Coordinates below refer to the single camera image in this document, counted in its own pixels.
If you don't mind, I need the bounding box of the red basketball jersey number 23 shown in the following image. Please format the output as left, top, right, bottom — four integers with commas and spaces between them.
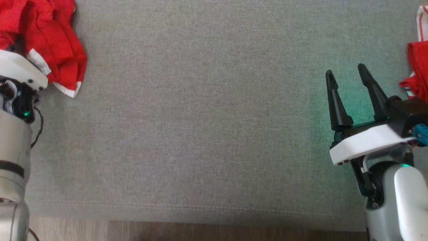
400, 5, 428, 103

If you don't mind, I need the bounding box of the grey fabric sofa seat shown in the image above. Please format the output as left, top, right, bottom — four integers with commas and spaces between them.
25, 0, 428, 231

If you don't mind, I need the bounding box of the right arm cable teal plug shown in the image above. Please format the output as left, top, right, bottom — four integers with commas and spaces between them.
412, 124, 428, 147

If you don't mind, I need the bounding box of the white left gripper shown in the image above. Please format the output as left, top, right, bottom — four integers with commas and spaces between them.
0, 50, 48, 124

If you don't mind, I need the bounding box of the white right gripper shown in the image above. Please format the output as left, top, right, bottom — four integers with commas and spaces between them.
325, 64, 415, 165

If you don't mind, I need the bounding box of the red shorts white waistband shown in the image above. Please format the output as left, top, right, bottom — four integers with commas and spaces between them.
0, 0, 88, 98

